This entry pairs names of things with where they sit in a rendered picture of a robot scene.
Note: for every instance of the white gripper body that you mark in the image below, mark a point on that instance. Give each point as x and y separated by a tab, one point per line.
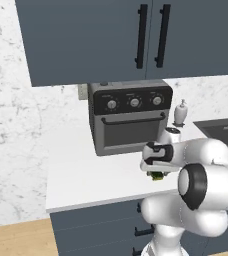
162	167

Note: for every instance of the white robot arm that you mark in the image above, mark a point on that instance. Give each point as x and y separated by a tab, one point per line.
206	186

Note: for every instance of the green yellow sponge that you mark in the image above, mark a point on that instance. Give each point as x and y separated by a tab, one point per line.
157	176

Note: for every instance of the toaster oven glass door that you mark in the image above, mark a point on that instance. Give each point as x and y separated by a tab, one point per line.
132	131

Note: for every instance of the grey toaster oven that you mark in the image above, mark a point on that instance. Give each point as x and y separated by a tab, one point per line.
126	133

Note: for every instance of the white soap dispenser bottle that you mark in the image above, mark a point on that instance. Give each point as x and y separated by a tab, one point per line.
180	114

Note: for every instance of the silver toaster oven knob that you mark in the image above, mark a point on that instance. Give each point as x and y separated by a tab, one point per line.
157	100
134	102
111	104

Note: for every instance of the dark grey sink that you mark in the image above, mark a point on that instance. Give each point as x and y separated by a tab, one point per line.
222	133

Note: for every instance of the grey drawer front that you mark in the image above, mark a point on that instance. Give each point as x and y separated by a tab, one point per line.
99	233
99	248
96	215

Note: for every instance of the grey base cupboard door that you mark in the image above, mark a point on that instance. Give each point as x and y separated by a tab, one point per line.
216	245

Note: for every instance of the beige wall socket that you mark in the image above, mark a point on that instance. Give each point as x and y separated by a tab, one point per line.
82	91

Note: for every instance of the grey wall cupboard door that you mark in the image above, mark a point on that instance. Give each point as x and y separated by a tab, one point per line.
86	40
202	36

